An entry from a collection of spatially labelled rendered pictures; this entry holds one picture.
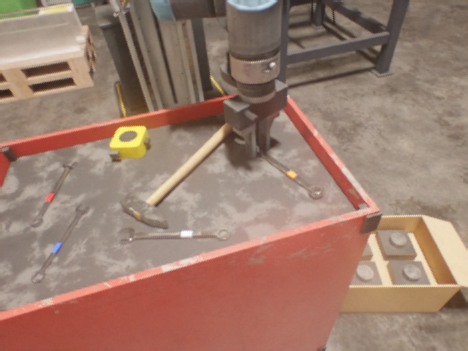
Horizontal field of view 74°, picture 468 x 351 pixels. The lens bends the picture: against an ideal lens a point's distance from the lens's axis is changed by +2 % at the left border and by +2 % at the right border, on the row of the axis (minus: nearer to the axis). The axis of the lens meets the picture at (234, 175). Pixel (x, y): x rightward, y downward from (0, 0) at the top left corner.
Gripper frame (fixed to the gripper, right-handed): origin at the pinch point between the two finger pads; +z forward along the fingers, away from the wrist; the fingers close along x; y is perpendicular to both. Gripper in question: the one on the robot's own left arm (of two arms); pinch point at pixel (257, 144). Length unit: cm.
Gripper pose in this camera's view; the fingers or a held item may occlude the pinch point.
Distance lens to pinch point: 71.0
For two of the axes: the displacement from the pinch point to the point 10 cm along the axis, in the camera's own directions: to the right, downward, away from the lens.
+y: 6.1, 5.3, -6.0
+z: 0.8, 7.1, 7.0
